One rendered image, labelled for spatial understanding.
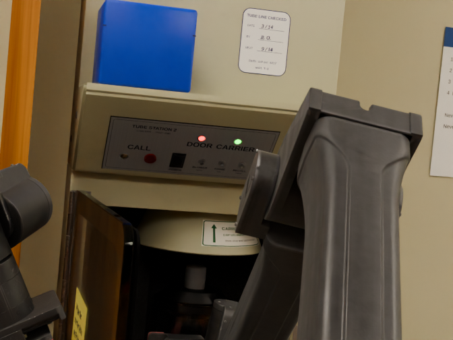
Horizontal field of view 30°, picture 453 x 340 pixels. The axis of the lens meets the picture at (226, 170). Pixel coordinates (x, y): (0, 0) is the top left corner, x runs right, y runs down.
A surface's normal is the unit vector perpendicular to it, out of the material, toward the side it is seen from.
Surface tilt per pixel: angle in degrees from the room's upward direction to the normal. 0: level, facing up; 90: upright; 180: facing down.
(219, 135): 135
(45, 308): 25
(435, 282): 90
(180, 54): 90
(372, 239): 43
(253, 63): 90
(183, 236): 66
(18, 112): 90
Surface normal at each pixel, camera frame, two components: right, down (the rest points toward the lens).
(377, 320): 0.21, -0.68
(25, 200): 0.70, -0.58
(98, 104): 0.09, 0.76
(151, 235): -0.62, -0.43
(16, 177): 0.86, -0.33
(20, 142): 0.22, 0.07
